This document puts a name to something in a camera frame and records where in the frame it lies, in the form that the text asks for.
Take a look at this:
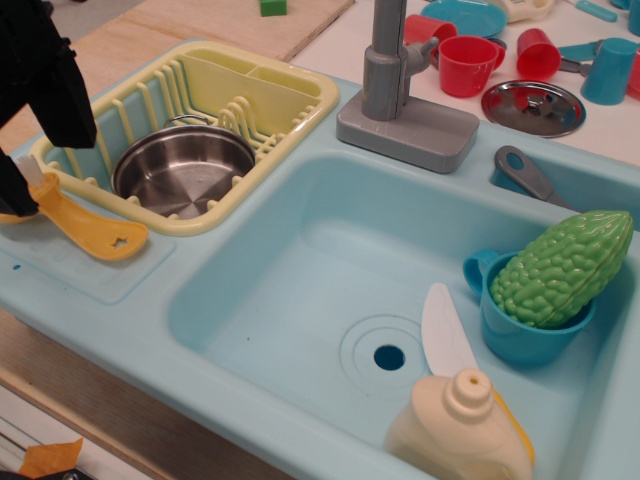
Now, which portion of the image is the light blue toy sink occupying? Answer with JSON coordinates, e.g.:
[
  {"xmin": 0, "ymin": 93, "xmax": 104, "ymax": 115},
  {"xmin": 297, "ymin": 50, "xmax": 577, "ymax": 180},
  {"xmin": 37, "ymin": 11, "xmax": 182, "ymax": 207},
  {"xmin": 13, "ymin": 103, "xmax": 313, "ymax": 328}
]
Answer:
[{"xmin": 1, "ymin": 79, "xmax": 639, "ymax": 479}]

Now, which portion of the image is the red cup front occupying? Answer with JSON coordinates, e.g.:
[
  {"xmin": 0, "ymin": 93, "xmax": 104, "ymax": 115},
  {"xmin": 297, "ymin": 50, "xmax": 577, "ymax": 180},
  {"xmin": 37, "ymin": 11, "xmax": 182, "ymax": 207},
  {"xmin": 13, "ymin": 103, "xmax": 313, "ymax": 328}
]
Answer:
[{"xmin": 438, "ymin": 35, "xmax": 506, "ymax": 98}]

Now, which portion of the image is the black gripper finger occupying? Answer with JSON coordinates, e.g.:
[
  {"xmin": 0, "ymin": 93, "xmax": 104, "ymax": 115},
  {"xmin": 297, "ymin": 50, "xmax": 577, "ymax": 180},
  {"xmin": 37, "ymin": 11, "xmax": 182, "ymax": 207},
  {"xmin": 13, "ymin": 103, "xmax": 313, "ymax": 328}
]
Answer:
[
  {"xmin": 0, "ymin": 151, "xmax": 38, "ymax": 217},
  {"xmin": 1, "ymin": 1, "xmax": 97, "ymax": 148}
]

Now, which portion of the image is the cream detergent bottle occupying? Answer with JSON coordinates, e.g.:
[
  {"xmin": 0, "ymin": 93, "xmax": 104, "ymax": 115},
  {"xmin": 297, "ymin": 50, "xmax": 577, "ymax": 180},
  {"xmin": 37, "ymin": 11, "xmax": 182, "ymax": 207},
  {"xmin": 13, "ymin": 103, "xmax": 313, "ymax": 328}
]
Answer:
[{"xmin": 384, "ymin": 369, "xmax": 535, "ymax": 479}]

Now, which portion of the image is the wooden board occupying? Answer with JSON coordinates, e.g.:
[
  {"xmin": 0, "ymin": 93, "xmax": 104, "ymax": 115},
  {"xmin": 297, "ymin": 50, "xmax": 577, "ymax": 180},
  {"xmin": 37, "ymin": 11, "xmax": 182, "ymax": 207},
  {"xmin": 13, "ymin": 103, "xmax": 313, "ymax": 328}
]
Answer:
[{"xmin": 114, "ymin": 0, "xmax": 356, "ymax": 63}]

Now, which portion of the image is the green block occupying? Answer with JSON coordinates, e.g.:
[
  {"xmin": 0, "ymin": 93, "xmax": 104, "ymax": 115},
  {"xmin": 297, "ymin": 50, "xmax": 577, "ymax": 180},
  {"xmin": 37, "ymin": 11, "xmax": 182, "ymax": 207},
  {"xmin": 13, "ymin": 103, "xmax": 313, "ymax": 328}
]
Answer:
[{"xmin": 259, "ymin": 0, "xmax": 288, "ymax": 17}]

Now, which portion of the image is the grey utensil handle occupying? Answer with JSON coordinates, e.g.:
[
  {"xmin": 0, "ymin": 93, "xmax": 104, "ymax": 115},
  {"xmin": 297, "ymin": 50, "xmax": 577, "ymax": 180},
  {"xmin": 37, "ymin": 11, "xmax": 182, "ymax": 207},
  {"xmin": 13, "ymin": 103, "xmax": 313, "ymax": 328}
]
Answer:
[{"xmin": 492, "ymin": 145, "xmax": 573, "ymax": 210}]

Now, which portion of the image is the green bitter melon toy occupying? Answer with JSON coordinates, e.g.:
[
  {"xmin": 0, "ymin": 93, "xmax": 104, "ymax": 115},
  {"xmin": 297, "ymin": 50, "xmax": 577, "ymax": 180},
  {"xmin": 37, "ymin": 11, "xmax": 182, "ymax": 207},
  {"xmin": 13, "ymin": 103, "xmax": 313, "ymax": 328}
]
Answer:
[{"xmin": 488, "ymin": 210, "xmax": 634, "ymax": 330}]

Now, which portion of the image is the white toy knife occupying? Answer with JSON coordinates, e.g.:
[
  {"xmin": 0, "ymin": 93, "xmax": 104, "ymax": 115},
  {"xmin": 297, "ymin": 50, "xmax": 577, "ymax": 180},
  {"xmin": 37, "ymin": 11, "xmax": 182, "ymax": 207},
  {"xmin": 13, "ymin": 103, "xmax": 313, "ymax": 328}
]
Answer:
[{"xmin": 421, "ymin": 283, "xmax": 478, "ymax": 377}]

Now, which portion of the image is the blue plate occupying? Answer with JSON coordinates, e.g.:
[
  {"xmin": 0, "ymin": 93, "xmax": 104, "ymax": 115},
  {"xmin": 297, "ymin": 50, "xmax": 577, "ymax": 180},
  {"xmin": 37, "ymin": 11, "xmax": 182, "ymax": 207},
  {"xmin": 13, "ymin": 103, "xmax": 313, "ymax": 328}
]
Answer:
[{"xmin": 420, "ymin": 0, "xmax": 508, "ymax": 38}]

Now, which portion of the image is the blue cup in sink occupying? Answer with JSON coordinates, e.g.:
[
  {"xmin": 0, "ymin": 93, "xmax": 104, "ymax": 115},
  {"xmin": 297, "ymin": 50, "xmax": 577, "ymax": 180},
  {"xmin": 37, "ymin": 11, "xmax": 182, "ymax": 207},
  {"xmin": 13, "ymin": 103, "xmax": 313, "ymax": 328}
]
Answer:
[{"xmin": 463, "ymin": 249, "xmax": 597, "ymax": 367}]

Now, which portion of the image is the yellow dish brush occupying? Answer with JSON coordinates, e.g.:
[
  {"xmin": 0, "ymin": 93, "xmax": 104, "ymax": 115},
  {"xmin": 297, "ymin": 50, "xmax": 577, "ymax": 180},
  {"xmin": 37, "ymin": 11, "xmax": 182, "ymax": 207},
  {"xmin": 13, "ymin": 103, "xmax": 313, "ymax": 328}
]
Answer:
[{"xmin": 17, "ymin": 155, "xmax": 148, "ymax": 261}]

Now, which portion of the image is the orange tape piece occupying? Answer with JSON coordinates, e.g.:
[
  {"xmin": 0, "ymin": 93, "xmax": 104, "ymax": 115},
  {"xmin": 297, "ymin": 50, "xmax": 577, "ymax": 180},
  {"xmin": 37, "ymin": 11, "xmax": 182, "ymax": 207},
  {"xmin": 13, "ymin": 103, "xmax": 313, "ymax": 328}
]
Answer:
[{"xmin": 18, "ymin": 438, "xmax": 84, "ymax": 479}]

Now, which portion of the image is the blue cup upside down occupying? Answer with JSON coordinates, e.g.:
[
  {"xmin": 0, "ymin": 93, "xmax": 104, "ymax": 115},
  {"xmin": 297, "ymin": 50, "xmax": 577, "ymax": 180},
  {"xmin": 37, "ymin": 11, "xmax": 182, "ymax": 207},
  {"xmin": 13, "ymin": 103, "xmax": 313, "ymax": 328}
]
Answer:
[{"xmin": 580, "ymin": 38, "xmax": 639, "ymax": 106}]

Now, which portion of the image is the cream toy object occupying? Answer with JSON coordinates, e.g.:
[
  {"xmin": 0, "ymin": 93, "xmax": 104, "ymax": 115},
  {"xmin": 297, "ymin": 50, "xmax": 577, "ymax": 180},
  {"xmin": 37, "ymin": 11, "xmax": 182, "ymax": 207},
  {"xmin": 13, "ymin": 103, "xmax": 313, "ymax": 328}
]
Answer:
[{"xmin": 495, "ymin": 0, "xmax": 555, "ymax": 23}]

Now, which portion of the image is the blue toy utensil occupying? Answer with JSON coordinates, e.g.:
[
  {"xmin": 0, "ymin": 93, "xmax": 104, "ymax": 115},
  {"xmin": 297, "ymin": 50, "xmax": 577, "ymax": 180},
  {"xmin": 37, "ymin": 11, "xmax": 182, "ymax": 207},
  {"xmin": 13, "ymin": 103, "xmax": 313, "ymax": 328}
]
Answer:
[{"xmin": 573, "ymin": 0, "xmax": 618, "ymax": 23}]

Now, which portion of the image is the grey toy faucet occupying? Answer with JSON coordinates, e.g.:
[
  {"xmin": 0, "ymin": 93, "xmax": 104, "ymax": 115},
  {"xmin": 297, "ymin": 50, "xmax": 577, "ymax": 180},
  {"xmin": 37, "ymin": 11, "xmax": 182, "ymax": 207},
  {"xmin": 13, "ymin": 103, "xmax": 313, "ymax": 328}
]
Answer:
[{"xmin": 336, "ymin": 1, "xmax": 479, "ymax": 174}]

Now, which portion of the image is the red cup right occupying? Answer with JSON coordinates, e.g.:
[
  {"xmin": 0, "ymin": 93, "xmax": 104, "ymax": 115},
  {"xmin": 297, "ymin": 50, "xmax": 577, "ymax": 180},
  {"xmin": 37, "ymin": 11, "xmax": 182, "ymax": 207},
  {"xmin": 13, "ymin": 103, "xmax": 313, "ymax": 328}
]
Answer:
[{"xmin": 516, "ymin": 28, "xmax": 562, "ymax": 80}]

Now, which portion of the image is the red cup behind faucet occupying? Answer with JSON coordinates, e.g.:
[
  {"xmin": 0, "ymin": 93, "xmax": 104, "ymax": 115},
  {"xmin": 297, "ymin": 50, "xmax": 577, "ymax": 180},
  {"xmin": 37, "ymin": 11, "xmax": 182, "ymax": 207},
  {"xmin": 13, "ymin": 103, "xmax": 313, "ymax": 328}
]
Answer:
[{"xmin": 403, "ymin": 14, "xmax": 458, "ymax": 46}]

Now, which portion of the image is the steel pot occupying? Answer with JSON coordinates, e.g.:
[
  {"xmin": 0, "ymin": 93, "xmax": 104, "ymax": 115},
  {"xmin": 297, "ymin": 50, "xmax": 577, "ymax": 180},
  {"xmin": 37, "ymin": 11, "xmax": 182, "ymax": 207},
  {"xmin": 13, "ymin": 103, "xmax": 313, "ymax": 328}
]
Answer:
[{"xmin": 111, "ymin": 115, "xmax": 256, "ymax": 220}]

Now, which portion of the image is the steel pot lid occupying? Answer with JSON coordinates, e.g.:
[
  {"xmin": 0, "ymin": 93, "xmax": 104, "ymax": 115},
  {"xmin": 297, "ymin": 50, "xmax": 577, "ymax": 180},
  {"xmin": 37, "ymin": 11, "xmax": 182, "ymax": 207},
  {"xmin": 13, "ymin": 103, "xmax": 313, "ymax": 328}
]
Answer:
[{"xmin": 481, "ymin": 80, "xmax": 587, "ymax": 138}]

